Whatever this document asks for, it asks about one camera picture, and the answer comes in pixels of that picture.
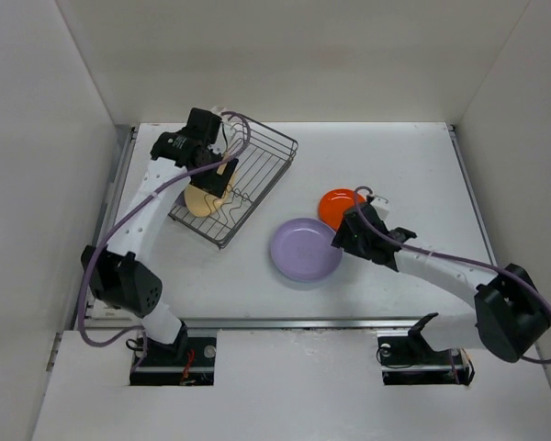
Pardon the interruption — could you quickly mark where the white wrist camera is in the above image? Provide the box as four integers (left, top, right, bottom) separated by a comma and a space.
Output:
212, 119, 237, 155
366, 196, 390, 221

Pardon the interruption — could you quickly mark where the white cutlery holder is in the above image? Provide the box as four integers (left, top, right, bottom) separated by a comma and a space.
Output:
211, 106, 226, 116

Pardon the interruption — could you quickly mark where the lilac plate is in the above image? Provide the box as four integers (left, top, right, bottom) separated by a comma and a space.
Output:
269, 218, 343, 283

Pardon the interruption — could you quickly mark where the orange plate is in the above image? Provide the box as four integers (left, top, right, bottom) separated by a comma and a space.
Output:
318, 188, 354, 231

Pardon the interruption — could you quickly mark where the dark wire dish rack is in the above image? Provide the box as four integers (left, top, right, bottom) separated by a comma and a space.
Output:
169, 117, 298, 249

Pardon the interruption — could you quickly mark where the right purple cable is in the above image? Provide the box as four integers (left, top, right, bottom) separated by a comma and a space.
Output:
353, 185, 551, 365

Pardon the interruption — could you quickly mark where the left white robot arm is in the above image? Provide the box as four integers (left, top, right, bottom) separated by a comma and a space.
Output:
78, 107, 251, 365

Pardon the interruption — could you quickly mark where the purple cable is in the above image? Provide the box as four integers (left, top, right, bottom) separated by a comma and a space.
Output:
75, 110, 254, 385
353, 185, 551, 365

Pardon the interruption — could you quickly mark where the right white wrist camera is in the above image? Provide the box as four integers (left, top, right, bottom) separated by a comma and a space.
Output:
366, 196, 390, 221

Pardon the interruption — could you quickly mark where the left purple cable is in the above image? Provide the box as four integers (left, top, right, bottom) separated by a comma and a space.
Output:
75, 110, 254, 385

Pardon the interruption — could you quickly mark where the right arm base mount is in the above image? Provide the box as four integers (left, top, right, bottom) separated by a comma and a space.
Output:
376, 335, 476, 387

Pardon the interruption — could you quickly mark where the large purple plate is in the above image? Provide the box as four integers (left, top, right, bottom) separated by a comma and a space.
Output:
174, 192, 186, 208

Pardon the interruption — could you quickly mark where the beige plate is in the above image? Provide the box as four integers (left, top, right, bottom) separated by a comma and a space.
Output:
184, 174, 236, 217

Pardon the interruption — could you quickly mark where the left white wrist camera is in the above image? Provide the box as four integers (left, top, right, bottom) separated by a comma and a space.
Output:
212, 119, 237, 155

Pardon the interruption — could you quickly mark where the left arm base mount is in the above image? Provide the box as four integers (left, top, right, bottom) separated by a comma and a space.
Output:
125, 334, 218, 387

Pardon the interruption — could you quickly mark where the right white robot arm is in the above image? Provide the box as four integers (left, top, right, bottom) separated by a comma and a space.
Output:
332, 202, 551, 365

